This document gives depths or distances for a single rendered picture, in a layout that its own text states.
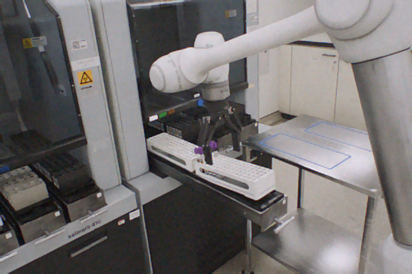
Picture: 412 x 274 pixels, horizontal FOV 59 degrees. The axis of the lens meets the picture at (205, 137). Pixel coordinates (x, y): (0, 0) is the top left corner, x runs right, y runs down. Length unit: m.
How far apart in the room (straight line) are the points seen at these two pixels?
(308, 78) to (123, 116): 2.61
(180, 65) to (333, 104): 2.80
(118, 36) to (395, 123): 0.98
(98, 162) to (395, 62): 1.07
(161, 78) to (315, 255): 1.17
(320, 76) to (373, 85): 2.99
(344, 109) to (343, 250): 2.00
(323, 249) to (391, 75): 1.28
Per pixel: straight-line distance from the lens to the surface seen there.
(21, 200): 1.36
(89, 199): 1.36
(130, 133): 1.47
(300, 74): 3.82
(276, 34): 0.96
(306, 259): 1.81
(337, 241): 1.93
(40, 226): 1.33
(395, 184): 0.77
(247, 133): 1.81
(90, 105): 1.36
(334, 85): 3.64
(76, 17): 1.31
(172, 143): 1.51
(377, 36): 0.68
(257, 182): 1.15
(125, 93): 1.42
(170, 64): 1.01
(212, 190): 1.29
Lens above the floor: 1.48
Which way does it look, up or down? 24 degrees down
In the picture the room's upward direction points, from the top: 4 degrees counter-clockwise
